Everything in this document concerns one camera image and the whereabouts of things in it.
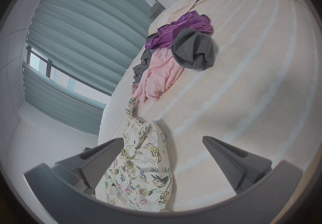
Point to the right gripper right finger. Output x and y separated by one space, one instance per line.
231 165

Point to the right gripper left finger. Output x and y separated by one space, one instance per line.
98 162

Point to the white printed pyjama top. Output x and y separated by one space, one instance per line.
140 167

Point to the bed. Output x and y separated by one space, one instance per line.
251 79

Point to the blue-green curtain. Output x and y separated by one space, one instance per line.
63 102
88 29

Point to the window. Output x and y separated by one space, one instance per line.
70 79

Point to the grey garment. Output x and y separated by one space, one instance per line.
140 69

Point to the pink garment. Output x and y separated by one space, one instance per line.
161 74

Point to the black garment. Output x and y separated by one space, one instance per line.
193 49

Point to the purple garment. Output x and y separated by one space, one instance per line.
176 29

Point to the grey bedside table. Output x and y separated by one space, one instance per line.
157 10

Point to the cream pillow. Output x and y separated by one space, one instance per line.
173 9

